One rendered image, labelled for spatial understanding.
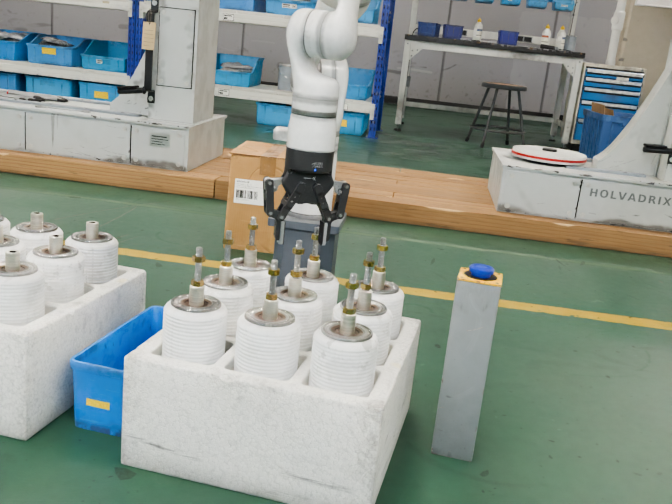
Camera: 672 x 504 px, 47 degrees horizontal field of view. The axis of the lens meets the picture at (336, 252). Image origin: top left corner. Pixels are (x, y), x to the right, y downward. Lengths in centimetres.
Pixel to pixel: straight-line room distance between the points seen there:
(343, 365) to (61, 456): 47
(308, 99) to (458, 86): 823
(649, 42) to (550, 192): 438
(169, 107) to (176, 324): 217
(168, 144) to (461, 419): 215
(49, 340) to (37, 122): 217
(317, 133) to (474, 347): 43
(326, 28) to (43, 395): 73
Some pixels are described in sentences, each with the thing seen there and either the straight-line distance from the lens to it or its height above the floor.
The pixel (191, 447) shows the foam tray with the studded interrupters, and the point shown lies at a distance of 119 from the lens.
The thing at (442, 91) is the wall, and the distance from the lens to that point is 937.
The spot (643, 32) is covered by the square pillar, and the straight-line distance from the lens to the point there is 735.
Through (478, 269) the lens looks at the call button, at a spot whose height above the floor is 33.
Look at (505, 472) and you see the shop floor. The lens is 135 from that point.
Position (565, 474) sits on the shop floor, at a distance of 139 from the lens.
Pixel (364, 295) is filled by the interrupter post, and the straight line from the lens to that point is 122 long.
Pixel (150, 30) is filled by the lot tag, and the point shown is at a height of 62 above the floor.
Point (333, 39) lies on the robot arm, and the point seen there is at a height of 66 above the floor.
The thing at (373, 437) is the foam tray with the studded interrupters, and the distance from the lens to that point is 109.
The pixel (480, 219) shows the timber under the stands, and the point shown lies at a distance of 301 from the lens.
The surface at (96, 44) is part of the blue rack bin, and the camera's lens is 650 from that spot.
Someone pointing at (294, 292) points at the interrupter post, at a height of 26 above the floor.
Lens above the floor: 66
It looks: 15 degrees down
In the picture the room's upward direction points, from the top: 6 degrees clockwise
